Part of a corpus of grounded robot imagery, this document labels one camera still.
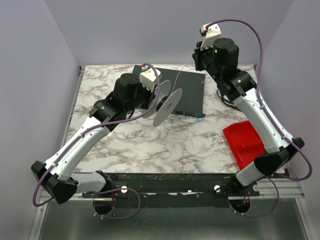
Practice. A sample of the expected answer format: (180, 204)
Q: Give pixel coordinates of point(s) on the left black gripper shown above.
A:
(152, 97)

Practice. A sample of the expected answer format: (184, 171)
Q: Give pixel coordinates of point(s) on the grey cable spool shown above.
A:
(165, 104)

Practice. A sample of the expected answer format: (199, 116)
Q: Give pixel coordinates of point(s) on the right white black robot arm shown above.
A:
(220, 61)

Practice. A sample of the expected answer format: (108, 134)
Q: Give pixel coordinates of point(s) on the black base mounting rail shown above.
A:
(170, 190)

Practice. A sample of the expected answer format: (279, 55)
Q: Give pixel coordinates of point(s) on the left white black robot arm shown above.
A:
(56, 175)

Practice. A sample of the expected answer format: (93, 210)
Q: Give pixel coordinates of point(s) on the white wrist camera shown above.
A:
(210, 32)
(148, 78)

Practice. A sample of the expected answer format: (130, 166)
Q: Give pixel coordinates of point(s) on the dark teal network switch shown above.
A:
(191, 102)

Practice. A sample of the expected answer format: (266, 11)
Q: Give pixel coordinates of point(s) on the red plastic bin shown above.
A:
(244, 142)

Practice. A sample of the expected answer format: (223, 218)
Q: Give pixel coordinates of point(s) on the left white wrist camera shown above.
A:
(148, 78)

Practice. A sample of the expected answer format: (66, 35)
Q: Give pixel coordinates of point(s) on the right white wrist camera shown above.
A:
(210, 32)

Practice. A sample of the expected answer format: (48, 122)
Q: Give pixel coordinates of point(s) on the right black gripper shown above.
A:
(197, 59)

